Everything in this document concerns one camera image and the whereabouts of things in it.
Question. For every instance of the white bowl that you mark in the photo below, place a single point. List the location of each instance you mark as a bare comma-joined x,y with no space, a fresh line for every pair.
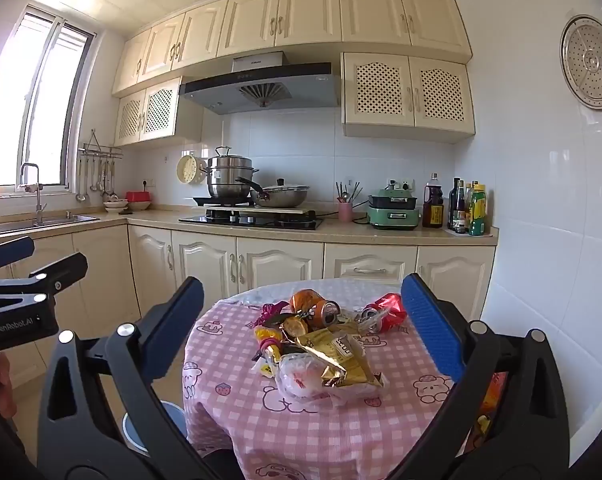
140,206

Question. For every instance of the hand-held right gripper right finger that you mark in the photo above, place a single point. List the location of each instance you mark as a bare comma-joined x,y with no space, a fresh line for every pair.
431,325

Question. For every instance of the orange snack packet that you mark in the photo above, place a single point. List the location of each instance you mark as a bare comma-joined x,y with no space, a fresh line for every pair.
491,400

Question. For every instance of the cream base cabinets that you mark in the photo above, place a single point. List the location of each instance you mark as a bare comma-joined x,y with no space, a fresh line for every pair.
281,265

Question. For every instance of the steel wok with lid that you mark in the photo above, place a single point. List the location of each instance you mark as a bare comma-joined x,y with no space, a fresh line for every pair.
281,195

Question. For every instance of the small cream lattice door cabinet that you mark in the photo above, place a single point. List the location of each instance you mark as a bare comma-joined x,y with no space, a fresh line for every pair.
156,110

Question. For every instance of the large dark sauce bottle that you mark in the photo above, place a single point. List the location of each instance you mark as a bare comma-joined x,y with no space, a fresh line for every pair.
432,205

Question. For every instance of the green electric cooker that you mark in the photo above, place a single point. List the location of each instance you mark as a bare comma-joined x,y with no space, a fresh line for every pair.
393,210

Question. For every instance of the steel wall utensil rack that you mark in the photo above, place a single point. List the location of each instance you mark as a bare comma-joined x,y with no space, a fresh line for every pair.
101,150

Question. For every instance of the dark glass bottle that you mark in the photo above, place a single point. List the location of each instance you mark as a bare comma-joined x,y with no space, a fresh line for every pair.
462,215
454,205

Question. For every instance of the row of hanging steel utensils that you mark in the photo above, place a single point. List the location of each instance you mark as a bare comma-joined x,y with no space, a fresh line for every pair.
92,175

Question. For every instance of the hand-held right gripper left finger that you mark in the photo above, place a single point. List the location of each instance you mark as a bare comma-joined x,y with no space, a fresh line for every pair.
173,330

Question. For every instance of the double wall socket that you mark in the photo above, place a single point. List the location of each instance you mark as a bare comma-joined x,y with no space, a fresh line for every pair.
401,184

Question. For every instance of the steel kitchen faucet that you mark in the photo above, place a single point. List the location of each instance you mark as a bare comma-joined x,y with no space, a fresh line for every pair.
40,205

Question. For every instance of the steel steamer tray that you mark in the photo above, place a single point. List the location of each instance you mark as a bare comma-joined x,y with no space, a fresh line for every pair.
591,60

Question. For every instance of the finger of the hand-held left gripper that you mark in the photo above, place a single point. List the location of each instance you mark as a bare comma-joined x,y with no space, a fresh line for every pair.
11,252
56,271

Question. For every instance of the person's left hand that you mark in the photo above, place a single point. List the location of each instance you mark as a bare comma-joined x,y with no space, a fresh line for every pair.
3,380

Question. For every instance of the steel kitchen sink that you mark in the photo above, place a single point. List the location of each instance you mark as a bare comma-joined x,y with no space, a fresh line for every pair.
41,224

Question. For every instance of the sliding window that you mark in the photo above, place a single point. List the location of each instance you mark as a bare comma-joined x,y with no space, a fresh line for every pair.
26,110

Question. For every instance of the magenta foil wrapper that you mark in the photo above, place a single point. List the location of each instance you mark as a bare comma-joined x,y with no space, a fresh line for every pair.
271,312

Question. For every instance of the black glass gas stove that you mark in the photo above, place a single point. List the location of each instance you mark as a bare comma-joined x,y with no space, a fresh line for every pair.
251,221

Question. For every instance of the stacked white bowls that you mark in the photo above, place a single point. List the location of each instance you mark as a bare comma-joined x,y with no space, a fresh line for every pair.
115,206

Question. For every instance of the clear plastic bag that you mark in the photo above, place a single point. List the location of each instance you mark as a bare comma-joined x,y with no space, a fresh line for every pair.
298,380

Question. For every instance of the grey range hood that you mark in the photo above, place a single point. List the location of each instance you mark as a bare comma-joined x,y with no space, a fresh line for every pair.
261,87

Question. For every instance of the yellow red candy wrapper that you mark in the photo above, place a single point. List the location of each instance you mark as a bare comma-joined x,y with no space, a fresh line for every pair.
268,345

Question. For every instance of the gold snack bag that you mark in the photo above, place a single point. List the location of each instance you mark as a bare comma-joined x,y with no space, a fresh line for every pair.
331,365

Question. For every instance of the green plastic bottle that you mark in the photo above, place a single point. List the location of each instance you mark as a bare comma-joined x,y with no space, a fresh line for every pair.
478,212

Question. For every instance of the pink checked tablecloth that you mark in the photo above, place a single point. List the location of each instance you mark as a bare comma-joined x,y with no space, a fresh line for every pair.
331,440

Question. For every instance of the pink utensil holder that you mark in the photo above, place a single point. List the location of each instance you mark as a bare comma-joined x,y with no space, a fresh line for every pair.
345,211

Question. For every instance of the cream perforated plate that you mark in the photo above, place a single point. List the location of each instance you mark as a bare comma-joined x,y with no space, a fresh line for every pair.
187,169

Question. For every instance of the cream upper wall cabinets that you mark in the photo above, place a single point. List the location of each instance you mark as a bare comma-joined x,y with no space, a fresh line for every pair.
306,15

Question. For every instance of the blue trash bin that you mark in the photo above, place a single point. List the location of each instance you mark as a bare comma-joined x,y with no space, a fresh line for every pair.
173,420

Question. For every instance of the wide cream lattice door cabinet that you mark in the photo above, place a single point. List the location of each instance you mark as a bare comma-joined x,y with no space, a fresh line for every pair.
406,95

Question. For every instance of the bundle of chopsticks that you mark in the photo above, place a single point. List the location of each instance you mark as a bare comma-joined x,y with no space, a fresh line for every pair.
348,192

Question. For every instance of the crushed orange can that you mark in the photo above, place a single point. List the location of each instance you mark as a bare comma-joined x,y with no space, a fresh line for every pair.
311,305

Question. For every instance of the steel steamer pot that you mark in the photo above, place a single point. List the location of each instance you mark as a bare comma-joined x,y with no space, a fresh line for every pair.
228,175

